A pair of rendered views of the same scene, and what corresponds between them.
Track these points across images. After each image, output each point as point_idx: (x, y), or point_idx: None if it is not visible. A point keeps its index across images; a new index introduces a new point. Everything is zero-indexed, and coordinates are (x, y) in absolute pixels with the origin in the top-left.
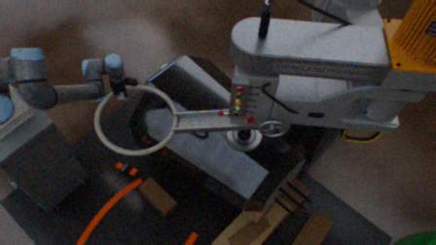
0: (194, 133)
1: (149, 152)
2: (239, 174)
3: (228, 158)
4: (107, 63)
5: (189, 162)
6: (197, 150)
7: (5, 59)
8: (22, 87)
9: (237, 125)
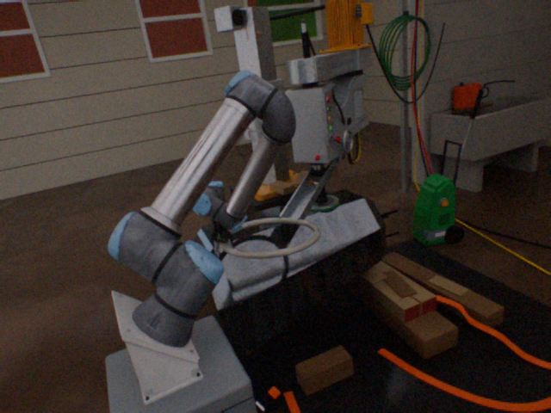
0: (298, 237)
1: (318, 230)
2: (355, 221)
3: (337, 221)
4: (215, 184)
5: (321, 263)
6: (314, 244)
7: (213, 122)
8: (281, 93)
9: (325, 175)
